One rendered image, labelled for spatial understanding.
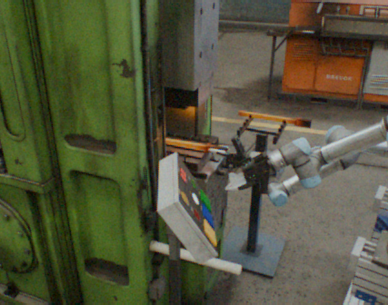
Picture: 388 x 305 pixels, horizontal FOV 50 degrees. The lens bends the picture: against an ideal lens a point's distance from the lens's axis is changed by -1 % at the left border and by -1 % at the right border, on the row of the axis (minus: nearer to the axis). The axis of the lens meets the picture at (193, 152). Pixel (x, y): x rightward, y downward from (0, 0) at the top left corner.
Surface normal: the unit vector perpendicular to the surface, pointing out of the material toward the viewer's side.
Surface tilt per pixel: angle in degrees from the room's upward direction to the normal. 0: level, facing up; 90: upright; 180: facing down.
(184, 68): 90
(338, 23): 90
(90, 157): 90
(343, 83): 90
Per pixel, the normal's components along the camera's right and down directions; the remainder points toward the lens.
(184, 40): -0.37, 0.44
